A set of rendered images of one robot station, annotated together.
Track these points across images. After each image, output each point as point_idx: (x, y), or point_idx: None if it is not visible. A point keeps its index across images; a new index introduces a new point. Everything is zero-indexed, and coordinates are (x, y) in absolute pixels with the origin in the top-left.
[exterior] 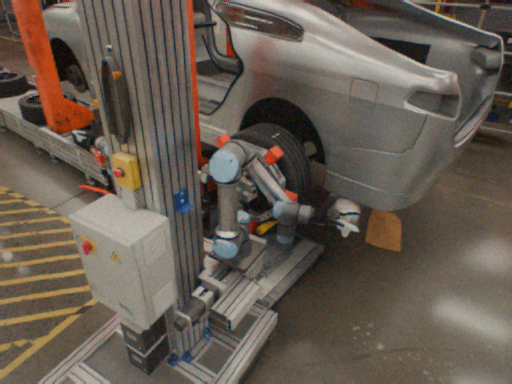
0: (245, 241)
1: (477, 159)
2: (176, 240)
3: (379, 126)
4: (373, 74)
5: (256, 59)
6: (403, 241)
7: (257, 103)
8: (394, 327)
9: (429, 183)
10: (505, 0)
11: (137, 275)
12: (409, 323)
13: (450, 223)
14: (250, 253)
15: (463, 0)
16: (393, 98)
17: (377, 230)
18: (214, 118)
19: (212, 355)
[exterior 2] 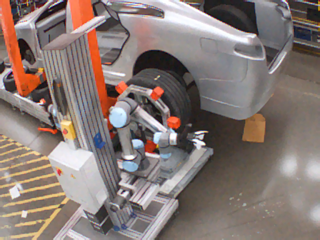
0: (143, 159)
1: (306, 66)
2: (100, 164)
3: (224, 65)
4: (211, 35)
5: (137, 29)
6: (266, 133)
7: (143, 53)
8: (254, 191)
9: (263, 97)
10: None
11: (85, 184)
12: (263, 187)
13: (292, 115)
14: (148, 166)
15: None
16: (226, 48)
17: (250, 128)
18: (114, 66)
19: (138, 225)
